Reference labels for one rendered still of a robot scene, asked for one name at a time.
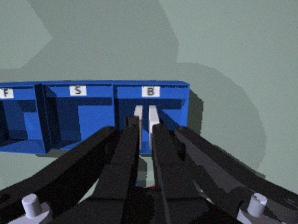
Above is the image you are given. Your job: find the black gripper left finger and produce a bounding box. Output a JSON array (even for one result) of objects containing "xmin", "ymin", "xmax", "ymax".
[{"xmin": 0, "ymin": 105, "xmax": 143, "ymax": 224}]

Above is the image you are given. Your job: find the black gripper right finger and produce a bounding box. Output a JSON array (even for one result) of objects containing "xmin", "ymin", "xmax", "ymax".
[{"xmin": 149, "ymin": 105, "xmax": 298, "ymax": 224}]

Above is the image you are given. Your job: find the blue rack of three bins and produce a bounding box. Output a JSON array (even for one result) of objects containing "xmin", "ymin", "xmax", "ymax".
[{"xmin": 0, "ymin": 80, "xmax": 190, "ymax": 154}]

